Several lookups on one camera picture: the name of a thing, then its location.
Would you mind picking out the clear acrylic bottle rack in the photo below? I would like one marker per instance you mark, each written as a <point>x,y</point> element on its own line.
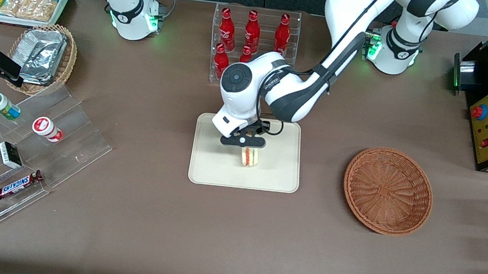
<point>214,42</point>

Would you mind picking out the brown Snickers bar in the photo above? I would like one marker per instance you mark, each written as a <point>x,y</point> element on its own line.
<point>18,184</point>

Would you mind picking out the clear acrylic step display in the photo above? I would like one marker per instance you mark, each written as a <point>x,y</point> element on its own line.
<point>75,138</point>

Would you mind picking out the red cola bottle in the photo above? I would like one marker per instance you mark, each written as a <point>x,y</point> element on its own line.
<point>227,30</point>
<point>252,31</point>
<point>283,32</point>
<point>246,53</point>
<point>220,61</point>

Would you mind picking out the brown wicker basket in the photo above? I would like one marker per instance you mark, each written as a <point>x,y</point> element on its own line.
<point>386,190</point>

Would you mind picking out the light wicker basket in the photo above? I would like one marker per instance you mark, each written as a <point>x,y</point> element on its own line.
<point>69,60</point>

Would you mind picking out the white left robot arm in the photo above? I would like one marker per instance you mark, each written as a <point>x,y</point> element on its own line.
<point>345,5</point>

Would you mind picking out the small black box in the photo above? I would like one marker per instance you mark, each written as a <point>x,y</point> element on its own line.
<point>10,155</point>

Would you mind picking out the cream plastic tray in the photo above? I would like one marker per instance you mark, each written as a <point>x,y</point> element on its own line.
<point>277,172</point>

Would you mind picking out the red lid cup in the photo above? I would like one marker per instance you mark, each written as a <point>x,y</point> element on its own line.
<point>45,127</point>

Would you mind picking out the silver foil packet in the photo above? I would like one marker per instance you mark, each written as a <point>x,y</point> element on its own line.
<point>42,41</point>
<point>40,68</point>

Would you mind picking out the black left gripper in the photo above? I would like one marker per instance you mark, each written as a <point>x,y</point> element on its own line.
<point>258,129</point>

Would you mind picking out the triangular sandwich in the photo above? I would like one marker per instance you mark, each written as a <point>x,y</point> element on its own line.
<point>249,159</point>

